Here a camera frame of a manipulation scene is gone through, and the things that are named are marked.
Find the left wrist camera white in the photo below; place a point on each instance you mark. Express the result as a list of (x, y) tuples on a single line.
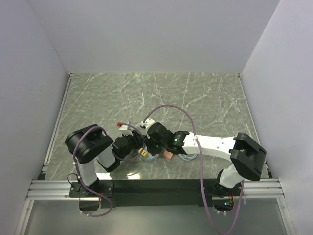
[(124, 128)]

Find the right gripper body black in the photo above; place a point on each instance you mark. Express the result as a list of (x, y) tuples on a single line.
[(154, 147)]

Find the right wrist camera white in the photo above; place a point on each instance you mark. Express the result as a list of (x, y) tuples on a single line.
[(146, 124)]

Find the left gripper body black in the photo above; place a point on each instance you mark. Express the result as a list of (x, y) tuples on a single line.
[(134, 142)]

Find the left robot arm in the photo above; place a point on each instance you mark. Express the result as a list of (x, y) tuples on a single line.
[(92, 143)]

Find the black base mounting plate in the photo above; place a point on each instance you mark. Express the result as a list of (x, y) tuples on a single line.
[(160, 192)]

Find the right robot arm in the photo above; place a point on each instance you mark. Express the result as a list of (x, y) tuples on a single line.
[(247, 157)]

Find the round blue power strip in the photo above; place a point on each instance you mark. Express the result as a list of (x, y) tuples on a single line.
[(148, 156)]

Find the pink charger plug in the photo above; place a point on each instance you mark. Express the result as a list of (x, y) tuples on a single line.
[(168, 155)]

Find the yellow charger plug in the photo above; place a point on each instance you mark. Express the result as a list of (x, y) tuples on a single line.
[(143, 153)]

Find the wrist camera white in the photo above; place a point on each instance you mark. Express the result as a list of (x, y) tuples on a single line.
[(146, 124), (124, 128)]

